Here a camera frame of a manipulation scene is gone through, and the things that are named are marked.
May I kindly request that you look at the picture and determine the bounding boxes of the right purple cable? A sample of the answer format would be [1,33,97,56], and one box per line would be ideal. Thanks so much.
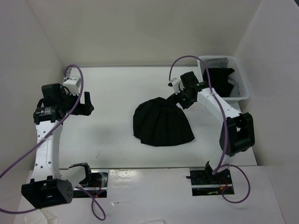
[168,55,251,203]

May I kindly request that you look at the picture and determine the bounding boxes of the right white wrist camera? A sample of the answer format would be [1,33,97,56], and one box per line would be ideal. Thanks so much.
[168,78,184,93]

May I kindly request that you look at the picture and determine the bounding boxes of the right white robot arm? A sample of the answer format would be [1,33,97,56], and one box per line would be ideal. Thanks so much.
[168,71,255,183]

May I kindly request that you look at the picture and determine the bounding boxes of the white plastic basket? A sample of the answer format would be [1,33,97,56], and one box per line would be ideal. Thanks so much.
[199,56,250,102]

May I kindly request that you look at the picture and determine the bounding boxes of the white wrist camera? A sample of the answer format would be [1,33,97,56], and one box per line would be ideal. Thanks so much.
[168,78,184,93]
[63,77,81,96]

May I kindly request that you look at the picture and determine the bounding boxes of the aluminium table edge rail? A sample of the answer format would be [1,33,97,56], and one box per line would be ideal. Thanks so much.
[37,66,73,170]

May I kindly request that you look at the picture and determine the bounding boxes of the black pleated skirt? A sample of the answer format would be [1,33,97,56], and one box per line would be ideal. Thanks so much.
[133,97,195,147]

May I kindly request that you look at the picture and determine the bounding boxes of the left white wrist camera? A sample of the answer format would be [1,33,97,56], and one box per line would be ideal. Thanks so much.
[63,77,81,96]

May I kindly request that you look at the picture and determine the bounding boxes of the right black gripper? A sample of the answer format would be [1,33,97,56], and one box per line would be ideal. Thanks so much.
[167,88,195,115]

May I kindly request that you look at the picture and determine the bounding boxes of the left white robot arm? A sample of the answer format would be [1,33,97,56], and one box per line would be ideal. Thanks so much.
[21,81,94,209]

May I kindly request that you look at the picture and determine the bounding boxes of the crumpled white tissue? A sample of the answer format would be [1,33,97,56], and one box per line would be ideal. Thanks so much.
[24,210,58,224]

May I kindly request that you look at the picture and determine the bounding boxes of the black skirt in basket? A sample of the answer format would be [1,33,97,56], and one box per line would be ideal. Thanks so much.
[208,68,235,97]

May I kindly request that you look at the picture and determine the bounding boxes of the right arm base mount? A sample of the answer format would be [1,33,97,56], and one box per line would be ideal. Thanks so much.
[186,168,235,196]

